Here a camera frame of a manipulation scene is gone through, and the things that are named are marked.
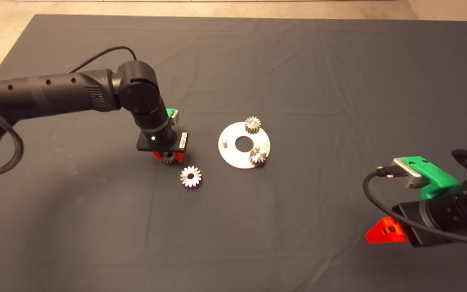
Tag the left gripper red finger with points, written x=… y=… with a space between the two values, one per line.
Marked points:
x=157 y=155
x=180 y=155

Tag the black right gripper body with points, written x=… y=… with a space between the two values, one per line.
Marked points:
x=440 y=217

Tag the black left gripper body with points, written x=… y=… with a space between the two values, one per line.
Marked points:
x=160 y=140

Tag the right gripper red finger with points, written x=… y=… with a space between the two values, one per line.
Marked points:
x=385 y=234

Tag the small steel gear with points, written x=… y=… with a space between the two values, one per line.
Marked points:
x=170 y=159
x=252 y=125
x=258 y=157

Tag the large steel gear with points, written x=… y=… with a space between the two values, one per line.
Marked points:
x=191 y=177

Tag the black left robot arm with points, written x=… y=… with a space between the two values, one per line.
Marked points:
x=55 y=93

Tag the round metal plate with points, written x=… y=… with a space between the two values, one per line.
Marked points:
x=233 y=158

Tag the dark grey table cloth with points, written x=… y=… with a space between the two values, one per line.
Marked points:
x=318 y=73

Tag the silver left camera box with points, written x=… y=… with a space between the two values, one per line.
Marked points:
x=175 y=117

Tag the silver camera box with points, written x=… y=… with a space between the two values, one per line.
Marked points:
x=410 y=175
x=175 y=117

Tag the green left camera mount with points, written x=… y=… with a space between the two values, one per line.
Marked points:
x=170 y=112

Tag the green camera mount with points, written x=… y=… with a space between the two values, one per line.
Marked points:
x=436 y=175
x=170 y=112

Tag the green right camera mount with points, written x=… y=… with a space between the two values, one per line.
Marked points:
x=436 y=175

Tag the silver right camera box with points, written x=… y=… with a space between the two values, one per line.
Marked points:
x=410 y=175

